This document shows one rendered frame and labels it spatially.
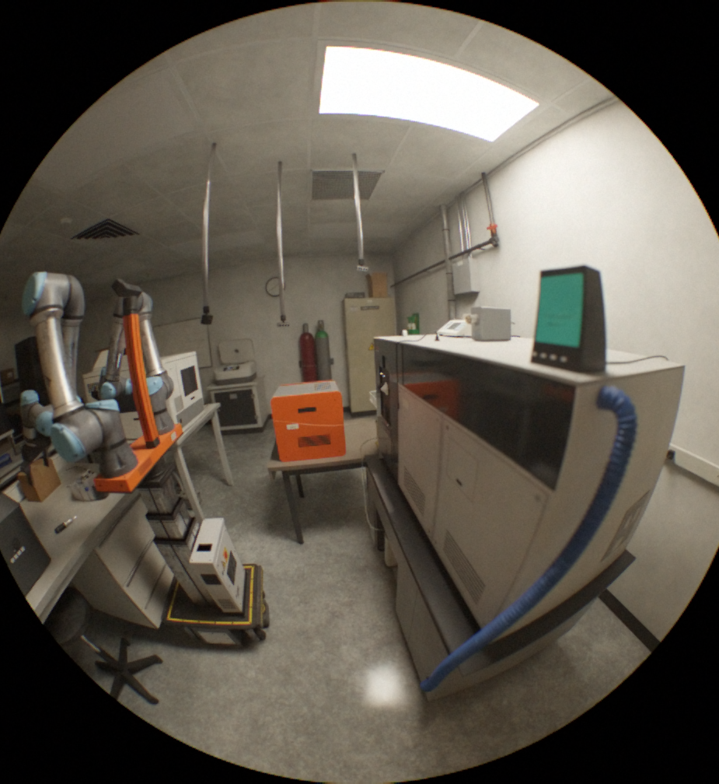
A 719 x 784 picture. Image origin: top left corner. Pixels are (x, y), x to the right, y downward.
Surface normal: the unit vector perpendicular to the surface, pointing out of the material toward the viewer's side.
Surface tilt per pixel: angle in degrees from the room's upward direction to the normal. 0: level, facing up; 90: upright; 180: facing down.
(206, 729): 0
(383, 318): 90
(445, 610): 0
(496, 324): 90
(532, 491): 90
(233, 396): 90
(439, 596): 0
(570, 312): 80
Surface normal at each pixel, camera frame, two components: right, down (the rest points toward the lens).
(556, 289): -0.97, -0.06
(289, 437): 0.17, 0.23
